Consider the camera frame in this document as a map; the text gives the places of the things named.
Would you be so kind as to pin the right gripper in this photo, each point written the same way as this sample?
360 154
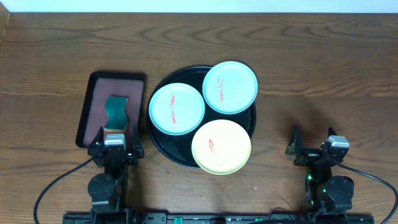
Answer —
309 155

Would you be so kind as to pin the round black tray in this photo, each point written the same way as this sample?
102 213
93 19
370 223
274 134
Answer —
179 148

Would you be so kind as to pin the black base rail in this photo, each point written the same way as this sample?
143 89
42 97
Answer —
163 218

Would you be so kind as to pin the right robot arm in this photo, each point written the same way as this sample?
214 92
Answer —
327 193

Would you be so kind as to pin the yellow plate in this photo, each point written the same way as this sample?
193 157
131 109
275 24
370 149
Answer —
221 147

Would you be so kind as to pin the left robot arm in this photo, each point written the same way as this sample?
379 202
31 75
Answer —
108 189

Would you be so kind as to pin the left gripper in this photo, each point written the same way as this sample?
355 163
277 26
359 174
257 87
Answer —
96 150

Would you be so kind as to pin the rectangular black tray red mat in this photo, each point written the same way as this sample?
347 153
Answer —
102 85

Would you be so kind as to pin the light blue plate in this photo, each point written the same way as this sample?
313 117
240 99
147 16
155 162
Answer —
230 87
176 109

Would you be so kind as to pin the green sponge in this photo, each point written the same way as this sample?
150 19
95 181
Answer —
115 110

